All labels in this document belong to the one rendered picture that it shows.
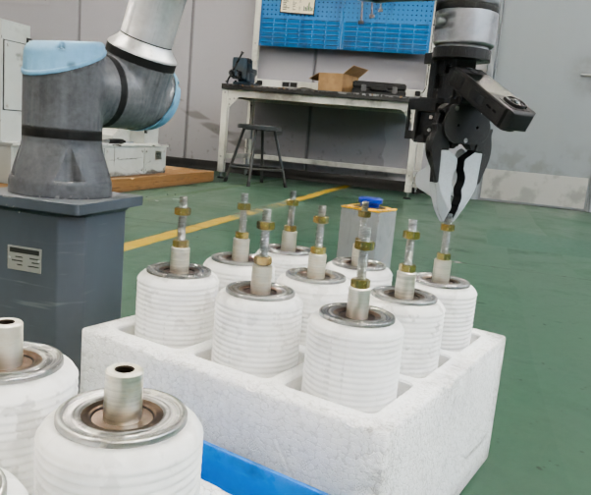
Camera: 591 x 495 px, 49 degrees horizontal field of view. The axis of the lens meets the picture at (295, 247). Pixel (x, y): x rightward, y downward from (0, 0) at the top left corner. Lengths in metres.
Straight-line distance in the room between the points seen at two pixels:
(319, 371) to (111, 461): 0.30
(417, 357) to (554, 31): 5.18
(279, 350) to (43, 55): 0.56
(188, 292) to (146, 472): 0.39
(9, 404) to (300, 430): 0.28
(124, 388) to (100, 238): 0.65
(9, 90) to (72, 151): 2.26
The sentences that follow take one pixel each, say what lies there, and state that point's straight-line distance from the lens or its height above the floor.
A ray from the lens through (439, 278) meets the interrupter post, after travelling 0.85.
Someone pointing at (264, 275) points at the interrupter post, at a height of 0.27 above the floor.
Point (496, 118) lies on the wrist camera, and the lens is 0.77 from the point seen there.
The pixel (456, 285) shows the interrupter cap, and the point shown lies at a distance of 0.84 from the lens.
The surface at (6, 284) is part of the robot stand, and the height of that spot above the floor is 0.17.
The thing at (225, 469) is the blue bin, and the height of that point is 0.10.
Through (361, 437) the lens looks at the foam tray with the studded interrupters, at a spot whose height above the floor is 0.17.
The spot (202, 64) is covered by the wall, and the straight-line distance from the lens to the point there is 6.29.
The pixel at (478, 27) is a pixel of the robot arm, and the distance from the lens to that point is 0.83.
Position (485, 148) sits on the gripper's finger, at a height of 0.43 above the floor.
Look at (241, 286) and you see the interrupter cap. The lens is 0.71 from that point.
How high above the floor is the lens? 0.42
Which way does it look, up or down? 10 degrees down
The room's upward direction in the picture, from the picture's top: 5 degrees clockwise
